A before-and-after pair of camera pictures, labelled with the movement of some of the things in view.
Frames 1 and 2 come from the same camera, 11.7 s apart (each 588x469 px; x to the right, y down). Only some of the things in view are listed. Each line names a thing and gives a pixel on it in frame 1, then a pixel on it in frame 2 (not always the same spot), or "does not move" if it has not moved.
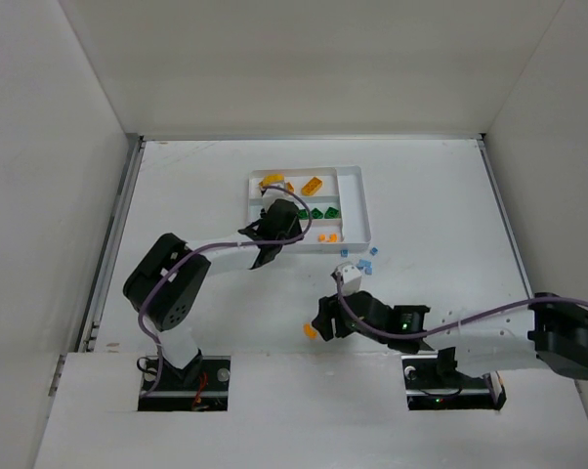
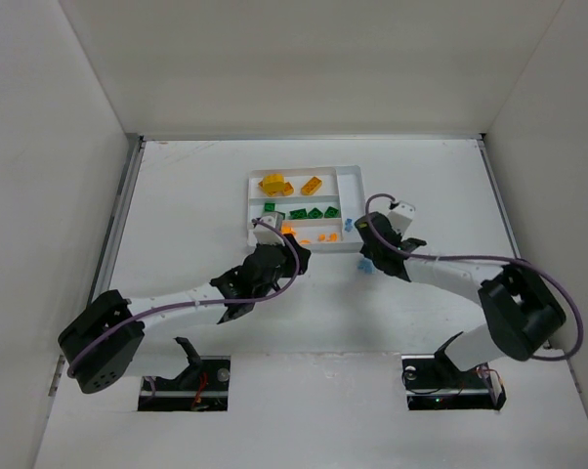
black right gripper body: [331, 318] -> [373, 234]
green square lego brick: [316, 213] does not move
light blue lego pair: [364, 264] does not move
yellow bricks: [272, 178] does not move
